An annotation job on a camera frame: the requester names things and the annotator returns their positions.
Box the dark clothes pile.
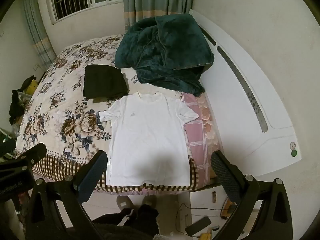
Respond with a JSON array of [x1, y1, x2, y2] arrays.
[[9, 90, 28, 123]]

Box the white bed headboard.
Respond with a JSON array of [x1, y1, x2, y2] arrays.
[[187, 9, 303, 178]]

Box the dark green plush blanket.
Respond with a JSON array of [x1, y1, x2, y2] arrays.
[[114, 14, 215, 98]]

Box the yellow floor item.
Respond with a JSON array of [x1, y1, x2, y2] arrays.
[[221, 200, 238, 217]]

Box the person's dark trousers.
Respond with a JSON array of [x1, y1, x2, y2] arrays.
[[92, 204, 160, 240]]

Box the narrow grey-green curtain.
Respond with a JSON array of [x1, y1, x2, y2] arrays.
[[22, 0, 57, 68]]

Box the floral bed blanket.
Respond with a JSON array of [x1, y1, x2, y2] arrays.
[[14, 34, 198, 196]]

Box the white t-shirt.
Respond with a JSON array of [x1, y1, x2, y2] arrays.
[[99, 92, 200, 187]]

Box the yellow box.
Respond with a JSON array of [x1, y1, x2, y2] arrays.
[[21, 75, 39, 98]]

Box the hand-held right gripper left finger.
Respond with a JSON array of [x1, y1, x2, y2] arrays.
[[24, 151, 108, 240]]

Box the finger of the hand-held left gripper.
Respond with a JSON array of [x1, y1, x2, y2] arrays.
[[0, 143, 48, 173], [0, 138, 17, 157]]

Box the black folded clothes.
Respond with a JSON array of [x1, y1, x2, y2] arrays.
[[83, 64, 130, 100]]

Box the grey slipper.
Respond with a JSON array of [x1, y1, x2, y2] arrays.
[[116, 195, 135, 209]]

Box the black flat device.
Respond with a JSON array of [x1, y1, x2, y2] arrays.
[[184, 216, 212, 236]]

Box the black floor cable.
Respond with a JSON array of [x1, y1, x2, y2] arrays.
[[175, 202, 228, 231]]

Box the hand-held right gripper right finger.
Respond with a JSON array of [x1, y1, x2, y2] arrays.
[[210, 150, 293, 240]]

